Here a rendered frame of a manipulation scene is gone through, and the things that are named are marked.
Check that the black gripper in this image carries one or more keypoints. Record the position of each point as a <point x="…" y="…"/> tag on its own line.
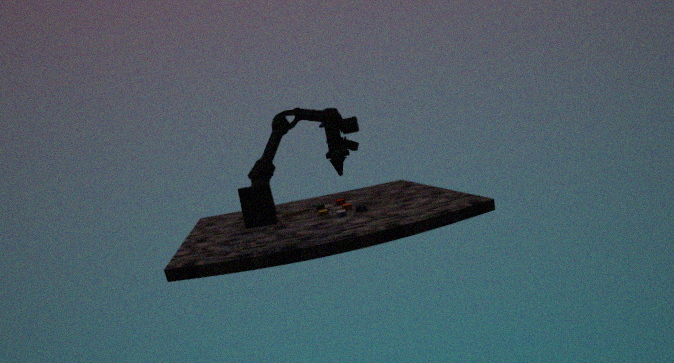
<point x="336" y="152"/>

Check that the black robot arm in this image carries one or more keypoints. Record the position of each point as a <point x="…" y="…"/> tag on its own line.
<point x="330" y="119"/>

